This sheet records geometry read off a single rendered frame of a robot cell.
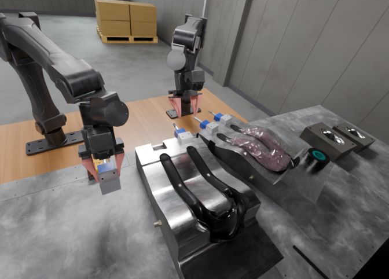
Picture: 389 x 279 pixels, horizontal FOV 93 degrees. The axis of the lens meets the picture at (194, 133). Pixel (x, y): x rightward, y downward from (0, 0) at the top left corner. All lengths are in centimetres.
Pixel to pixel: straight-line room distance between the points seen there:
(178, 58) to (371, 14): 208
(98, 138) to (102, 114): 5
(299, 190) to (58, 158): 87
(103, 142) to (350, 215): 88
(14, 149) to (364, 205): 137
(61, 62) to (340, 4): 240
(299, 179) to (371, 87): 179
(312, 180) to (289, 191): 10
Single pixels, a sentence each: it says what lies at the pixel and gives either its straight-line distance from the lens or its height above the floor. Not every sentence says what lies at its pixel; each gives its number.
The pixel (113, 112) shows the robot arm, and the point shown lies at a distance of 43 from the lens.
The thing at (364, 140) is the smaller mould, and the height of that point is 86.
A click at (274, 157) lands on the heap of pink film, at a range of 81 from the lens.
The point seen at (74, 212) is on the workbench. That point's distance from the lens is 71.
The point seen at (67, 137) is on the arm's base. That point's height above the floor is 81.
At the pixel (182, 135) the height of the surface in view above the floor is 92.
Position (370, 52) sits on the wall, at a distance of 242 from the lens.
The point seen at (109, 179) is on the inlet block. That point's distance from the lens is 55.
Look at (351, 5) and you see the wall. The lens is 251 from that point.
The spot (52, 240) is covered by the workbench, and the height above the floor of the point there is 80.
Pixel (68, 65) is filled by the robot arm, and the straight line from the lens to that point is 50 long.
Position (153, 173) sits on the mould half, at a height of 89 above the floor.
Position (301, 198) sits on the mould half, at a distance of 73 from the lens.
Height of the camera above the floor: 139
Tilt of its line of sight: 40 degrees down
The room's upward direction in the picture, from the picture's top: 11 degrees clockwise
